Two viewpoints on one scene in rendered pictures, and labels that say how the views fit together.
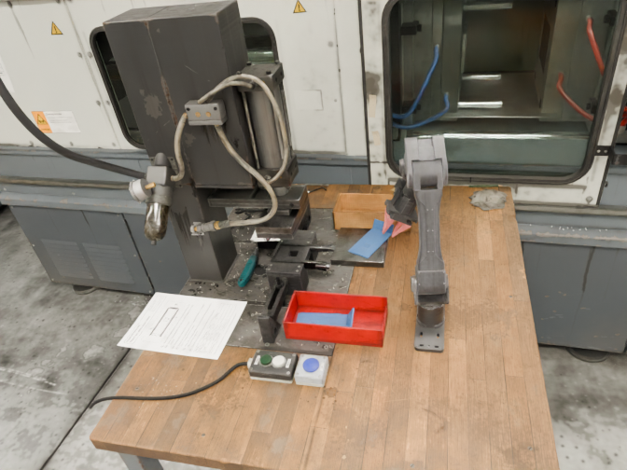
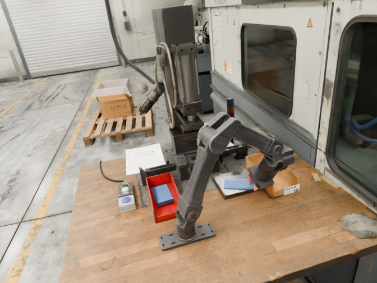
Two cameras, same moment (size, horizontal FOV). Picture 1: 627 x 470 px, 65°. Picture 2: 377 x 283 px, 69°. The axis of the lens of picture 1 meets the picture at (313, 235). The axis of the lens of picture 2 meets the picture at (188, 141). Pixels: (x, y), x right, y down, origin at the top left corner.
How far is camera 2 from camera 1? 1.10 m
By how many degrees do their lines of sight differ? 52
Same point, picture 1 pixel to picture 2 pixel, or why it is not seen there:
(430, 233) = (192, 177)
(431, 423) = (105, 263)
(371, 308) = not seen: hidden behind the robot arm
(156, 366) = (118, 163)
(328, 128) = (309, 113)
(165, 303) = (153, 148)
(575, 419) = not seen: outside the picture
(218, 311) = (156, 163)
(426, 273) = (182, 200)
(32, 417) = not seen: hidden behind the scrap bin
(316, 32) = (315, 42)
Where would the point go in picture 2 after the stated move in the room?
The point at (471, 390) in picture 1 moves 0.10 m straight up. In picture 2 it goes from (135, 274) to (129, 252)
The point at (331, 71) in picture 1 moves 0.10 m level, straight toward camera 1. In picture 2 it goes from (317, 73) to (302, 77)
